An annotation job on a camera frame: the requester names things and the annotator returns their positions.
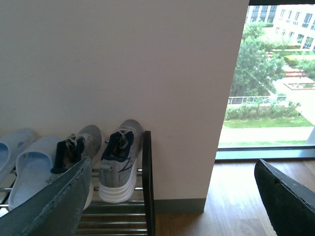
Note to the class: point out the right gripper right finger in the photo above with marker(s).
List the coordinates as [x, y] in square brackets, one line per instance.
[290, 206]

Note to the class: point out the black metal shoe rack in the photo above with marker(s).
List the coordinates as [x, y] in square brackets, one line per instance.
[130, 218]

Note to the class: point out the light blue slipper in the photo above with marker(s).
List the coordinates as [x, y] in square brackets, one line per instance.
[33, 170]
[11, 145]

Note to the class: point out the grey knit sneaker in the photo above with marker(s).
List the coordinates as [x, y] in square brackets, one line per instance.
[119, 162]
[89, 142]

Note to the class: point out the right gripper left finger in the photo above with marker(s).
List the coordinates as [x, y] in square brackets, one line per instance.
[56, 209]

